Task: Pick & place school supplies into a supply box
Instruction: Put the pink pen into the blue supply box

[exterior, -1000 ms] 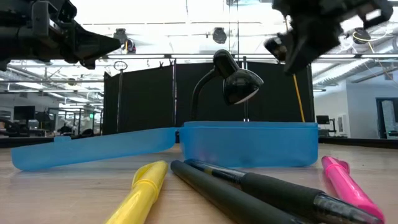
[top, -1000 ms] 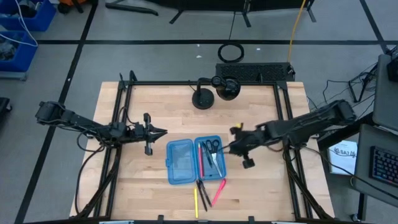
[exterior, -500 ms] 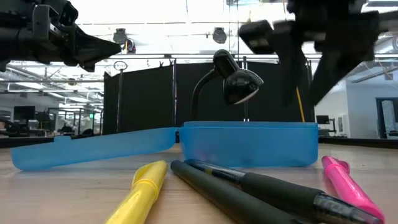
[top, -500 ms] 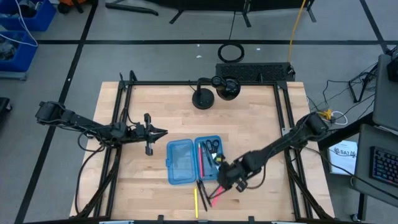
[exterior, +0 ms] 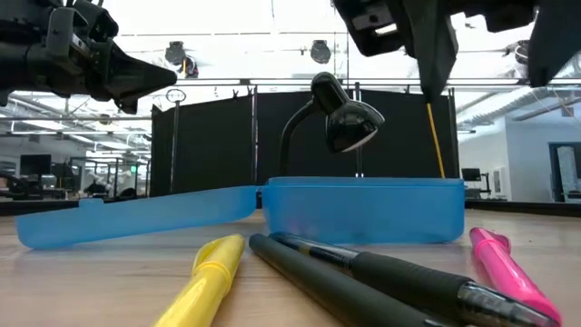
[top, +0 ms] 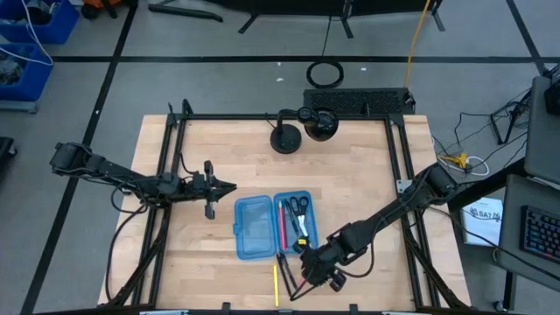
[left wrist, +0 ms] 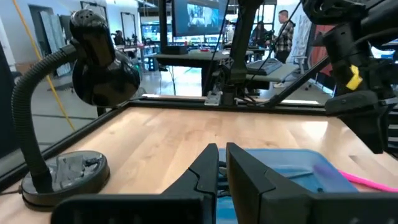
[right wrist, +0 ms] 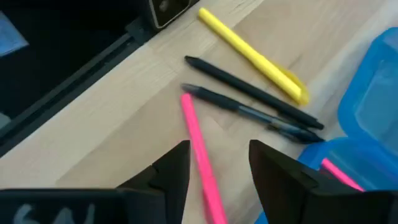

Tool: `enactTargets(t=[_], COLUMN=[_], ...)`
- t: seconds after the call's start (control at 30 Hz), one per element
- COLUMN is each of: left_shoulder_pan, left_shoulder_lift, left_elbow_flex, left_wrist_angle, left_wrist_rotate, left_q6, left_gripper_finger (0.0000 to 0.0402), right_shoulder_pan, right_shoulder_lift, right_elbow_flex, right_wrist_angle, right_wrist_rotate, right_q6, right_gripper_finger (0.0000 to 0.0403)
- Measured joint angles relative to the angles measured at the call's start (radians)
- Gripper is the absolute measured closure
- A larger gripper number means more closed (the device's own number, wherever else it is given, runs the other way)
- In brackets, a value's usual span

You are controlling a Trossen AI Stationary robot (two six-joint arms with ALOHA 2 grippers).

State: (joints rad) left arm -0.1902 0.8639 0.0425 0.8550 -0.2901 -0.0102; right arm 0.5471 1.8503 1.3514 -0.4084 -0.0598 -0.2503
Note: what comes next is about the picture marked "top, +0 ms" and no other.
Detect yellow power plug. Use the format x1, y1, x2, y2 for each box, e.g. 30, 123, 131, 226
438, 152, 470, 171

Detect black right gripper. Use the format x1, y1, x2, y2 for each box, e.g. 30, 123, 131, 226
298, 237, 347, 294

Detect black-handled scissors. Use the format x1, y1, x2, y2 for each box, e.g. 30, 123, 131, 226
290, 195, 312, 241

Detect black computer keyboard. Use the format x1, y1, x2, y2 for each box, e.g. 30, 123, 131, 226
519, 204, 560, 264

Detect black metal floor bar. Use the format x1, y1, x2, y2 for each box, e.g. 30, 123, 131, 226
147, 3, 224, 23

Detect yellow hanging cable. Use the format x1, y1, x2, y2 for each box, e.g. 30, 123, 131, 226
403, 0, 433, 88

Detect black partition screen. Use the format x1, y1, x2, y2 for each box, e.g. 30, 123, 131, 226
235, 0, 446, 39

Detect black desk lamp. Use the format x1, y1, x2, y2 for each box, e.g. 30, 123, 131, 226
269, 106, 340, 155

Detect grey desk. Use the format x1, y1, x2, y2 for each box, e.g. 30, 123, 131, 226
498, 173, 560, 292
523, 74, 560, 185

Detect yellow pencil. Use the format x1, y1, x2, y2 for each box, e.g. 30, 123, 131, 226
272, 263, 280, 308

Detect coiled black cable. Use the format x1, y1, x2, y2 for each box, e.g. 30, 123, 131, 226
305, 59, 345, 89

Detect white printed paper sheet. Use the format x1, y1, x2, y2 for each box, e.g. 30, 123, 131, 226
461, 196, 504, 248

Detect blue storage bin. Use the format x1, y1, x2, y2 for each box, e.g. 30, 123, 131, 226
0, 42, 54, 102
0, 0, 80, 45

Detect blue plastic supply box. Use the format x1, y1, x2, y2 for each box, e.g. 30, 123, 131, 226
233, 189, 320, 261

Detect pink pencil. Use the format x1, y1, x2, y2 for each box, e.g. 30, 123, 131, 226
278, 200, 288, 252

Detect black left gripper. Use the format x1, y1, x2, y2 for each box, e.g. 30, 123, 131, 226
186, 159, 238, 221

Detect black perforated panel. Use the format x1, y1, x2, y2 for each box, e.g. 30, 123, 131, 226
302, 87, 416, 117

